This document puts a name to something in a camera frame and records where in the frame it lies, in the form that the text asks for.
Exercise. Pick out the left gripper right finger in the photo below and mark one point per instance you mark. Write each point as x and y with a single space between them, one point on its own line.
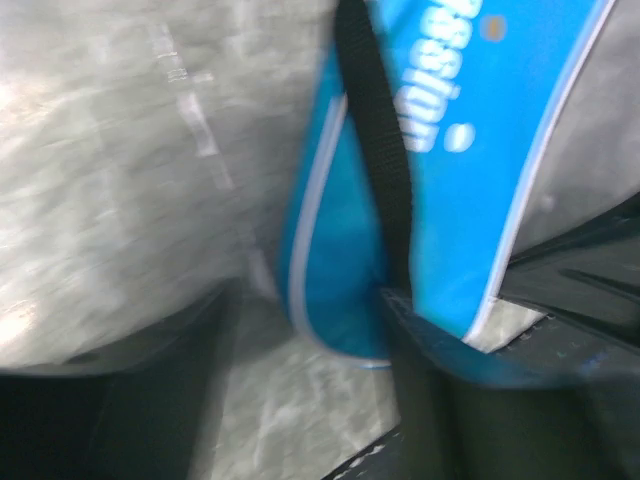
465 414

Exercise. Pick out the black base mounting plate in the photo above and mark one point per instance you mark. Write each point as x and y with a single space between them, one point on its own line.
586 283

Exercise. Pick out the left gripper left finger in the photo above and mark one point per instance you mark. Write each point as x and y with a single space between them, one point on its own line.
134 409

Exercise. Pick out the blue racket cover bag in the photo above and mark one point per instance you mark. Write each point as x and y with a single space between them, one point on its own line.
429 124

